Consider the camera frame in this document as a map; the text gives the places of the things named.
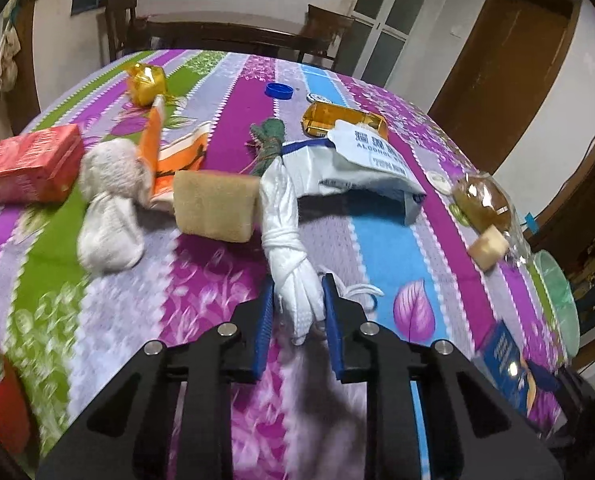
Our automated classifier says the white wipes packet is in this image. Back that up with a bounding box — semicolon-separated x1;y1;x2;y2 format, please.
281;121;428;226

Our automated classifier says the white plush toy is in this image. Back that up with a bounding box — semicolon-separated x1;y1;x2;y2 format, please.
77;140;153;276

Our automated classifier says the red cardboard box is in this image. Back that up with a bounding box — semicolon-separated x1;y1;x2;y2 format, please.
0;124;86;205

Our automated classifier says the clear plastic bread bag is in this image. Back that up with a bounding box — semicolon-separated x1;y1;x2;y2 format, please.
450;172;531;267

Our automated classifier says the amber glass bottle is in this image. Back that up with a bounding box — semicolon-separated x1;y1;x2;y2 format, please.
301;94;389;142

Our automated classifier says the blue packet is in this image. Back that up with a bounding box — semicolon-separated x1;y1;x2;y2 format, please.
475;321;561;419

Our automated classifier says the purple striped floral tablecloth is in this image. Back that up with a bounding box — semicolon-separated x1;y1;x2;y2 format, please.
0;49;569;480

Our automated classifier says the white string loop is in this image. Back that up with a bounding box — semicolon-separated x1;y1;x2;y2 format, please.
338;282;383;312

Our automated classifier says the brown wooden door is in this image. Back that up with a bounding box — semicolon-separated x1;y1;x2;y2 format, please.
427;0;583;177

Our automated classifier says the small beige block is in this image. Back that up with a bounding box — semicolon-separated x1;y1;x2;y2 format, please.
467;225;510;271

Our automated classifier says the small white cap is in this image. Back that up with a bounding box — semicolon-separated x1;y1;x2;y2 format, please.
426;171;451;194

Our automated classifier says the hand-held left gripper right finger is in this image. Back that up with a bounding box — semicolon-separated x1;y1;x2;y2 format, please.
320;272;563;480

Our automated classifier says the orange and white packet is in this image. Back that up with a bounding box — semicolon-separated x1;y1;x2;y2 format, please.
137;95;213;207

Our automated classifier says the white knotted cloth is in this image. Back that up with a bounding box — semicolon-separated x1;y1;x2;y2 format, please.
260;157;328;347

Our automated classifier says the brown sponge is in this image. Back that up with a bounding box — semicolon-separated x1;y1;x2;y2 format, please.
173;170;261;244

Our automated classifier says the gold foil wrapper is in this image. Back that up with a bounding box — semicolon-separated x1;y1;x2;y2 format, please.
127;62;168;109

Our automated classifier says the green lined trash bin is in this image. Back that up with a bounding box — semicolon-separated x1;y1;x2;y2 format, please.
529;250;581;367

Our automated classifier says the frosted glass door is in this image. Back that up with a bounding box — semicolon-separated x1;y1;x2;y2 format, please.
350;0;441;87

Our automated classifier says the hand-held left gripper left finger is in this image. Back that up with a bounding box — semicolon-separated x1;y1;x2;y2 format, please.
37;277;278;480

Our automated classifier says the hanging beige towel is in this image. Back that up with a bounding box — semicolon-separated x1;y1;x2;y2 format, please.
0;24;23;106

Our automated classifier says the dark wooden table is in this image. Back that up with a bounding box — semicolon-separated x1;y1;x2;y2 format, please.
136;12;329;62

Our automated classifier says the dark wooden chair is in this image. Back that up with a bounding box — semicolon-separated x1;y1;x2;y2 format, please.
104;0;149;67
297;4;356;72

